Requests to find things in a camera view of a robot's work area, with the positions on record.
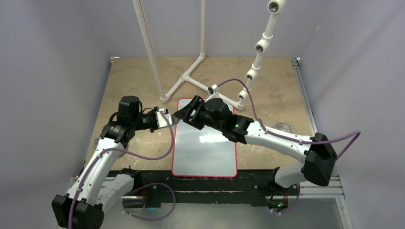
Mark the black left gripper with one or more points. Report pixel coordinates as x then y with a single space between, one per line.
153 112

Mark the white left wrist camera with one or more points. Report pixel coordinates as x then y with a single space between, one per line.
164 118

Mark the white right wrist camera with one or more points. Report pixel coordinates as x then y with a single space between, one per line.
213 90

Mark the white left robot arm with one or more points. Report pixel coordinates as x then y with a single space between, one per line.
85 203

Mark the aluminium rail frame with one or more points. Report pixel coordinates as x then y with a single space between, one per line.
303 187

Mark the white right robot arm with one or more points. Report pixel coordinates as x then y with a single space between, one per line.
315 156

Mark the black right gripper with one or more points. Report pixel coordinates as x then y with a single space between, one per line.
197 103

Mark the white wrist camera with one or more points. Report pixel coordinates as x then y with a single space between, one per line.
213 90
164 118

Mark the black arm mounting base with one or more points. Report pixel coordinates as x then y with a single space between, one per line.
255 187

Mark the pink framed whiteboard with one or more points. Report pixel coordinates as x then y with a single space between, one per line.
202 153

